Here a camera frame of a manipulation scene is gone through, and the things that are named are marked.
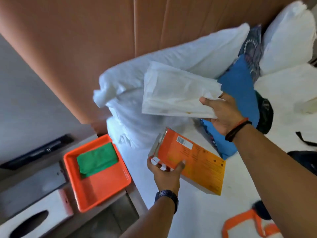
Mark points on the person's left hand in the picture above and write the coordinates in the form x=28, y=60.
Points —
x=166, y=178

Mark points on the black wall socket panel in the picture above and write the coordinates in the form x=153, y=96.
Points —
x=37, y=152

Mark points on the white bed sheet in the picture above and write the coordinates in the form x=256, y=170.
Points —
x=235, y=185

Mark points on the white tissue box cover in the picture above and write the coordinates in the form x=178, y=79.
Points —
x=57, y=203

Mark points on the black round object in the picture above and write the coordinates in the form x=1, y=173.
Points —
x=260, y=210

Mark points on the orange tissue carton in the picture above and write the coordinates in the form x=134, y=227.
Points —
x=203, y=166

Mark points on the person's right hand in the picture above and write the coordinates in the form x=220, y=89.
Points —
x=227, y=114

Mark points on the dark wristwatch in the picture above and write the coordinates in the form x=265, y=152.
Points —
x=166, y=194

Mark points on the black bag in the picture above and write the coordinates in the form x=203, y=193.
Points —
x=307, y=158

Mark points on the brown padded headboard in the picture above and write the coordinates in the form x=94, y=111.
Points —
x=74, y=47

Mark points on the large white pillow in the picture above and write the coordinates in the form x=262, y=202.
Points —
x=198, y=54

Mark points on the blue patterned cushion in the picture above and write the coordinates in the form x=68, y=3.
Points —
x=240, y=84

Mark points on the orange trimmed white bag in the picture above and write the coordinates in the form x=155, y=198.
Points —
x=237, y=218

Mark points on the stack of white tissues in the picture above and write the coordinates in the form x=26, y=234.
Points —
x=178, y=91

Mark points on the green cleaning cloth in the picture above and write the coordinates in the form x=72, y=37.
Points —
x=96, y=158

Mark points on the small white pillow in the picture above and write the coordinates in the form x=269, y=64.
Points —
x=287, y=39

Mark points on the black fabric pouch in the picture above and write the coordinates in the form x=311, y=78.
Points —
x=266, y=114

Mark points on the person's right forearm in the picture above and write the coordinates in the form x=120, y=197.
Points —
x=279, y=175

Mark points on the orange plastic tray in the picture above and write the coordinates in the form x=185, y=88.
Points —
x=104, y=185

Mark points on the person's left forearm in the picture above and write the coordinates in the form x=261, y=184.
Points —
x=153, y=220

